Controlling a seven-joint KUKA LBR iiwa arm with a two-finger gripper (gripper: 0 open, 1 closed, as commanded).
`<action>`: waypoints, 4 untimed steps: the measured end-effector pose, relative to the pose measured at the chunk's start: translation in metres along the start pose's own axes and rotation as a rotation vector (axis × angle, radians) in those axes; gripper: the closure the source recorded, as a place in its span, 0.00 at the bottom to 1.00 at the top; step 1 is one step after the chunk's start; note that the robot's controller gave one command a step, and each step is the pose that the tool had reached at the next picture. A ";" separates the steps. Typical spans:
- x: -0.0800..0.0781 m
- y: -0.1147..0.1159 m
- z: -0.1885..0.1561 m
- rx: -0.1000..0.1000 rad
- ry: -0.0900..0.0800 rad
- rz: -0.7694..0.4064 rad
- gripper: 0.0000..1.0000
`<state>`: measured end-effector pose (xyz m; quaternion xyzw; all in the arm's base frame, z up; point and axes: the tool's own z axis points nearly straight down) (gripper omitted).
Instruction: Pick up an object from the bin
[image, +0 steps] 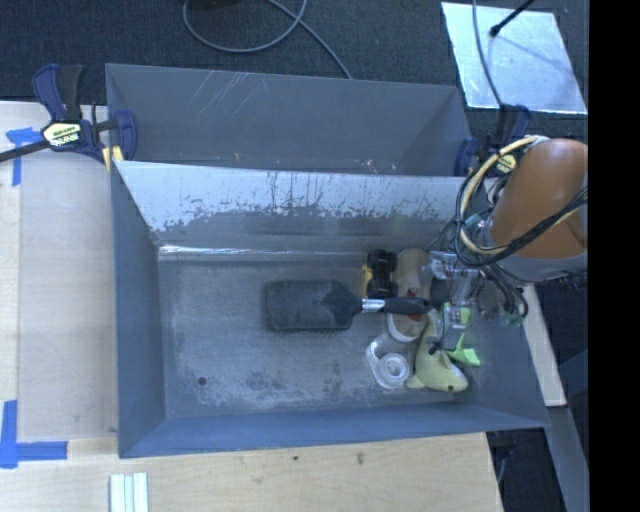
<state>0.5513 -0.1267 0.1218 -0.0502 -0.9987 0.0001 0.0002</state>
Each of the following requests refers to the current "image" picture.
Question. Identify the yellow-green plush fish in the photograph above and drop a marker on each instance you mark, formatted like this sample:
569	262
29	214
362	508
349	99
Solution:
435	374

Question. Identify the grey metal bin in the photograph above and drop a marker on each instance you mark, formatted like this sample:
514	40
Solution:
225	360

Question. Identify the black spatula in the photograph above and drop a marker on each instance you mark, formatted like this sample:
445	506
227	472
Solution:
300	305

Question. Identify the yellow toy truck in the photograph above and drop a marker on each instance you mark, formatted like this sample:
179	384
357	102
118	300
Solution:
367	281

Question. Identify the pale wood board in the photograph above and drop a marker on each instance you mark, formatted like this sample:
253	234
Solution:
65	300

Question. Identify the beige plush toy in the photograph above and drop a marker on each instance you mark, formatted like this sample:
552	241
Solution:
412	272

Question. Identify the clear plastic tape dispenser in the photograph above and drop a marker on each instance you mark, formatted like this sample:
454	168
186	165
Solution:
392	368

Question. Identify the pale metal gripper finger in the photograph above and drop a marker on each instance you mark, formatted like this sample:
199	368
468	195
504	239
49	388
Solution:
442	265
456	320

